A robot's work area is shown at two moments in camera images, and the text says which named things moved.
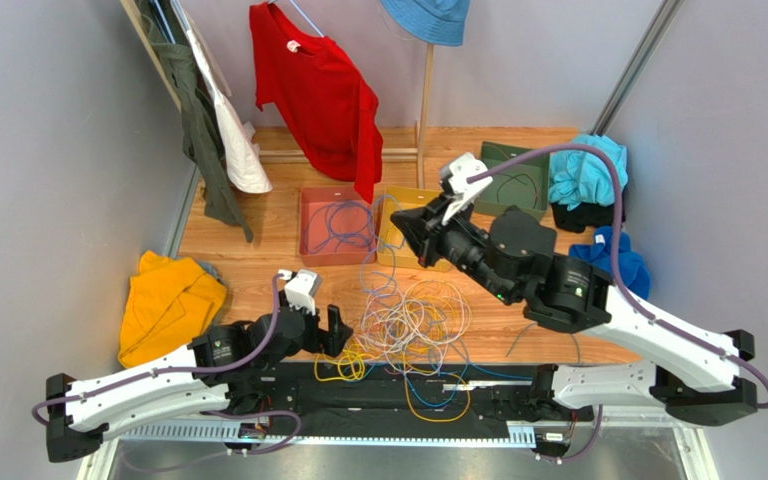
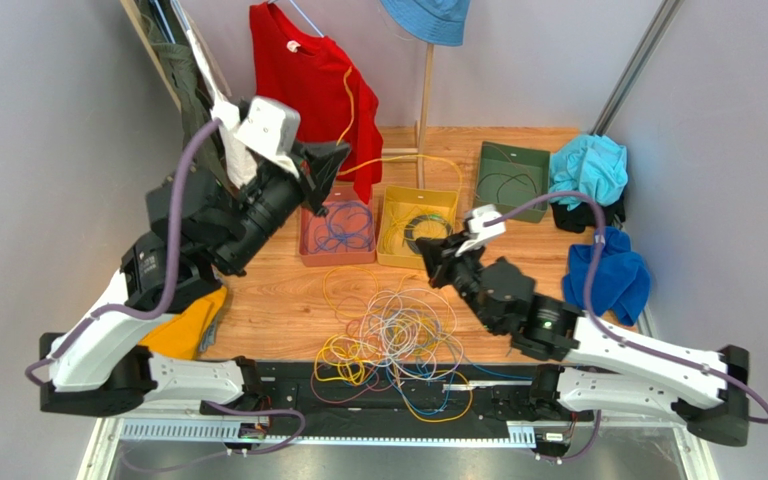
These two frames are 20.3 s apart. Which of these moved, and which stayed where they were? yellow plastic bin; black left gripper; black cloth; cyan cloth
Moved: black left gripper
Stayed: cyan cloth; yellow plastic bin; black cloth
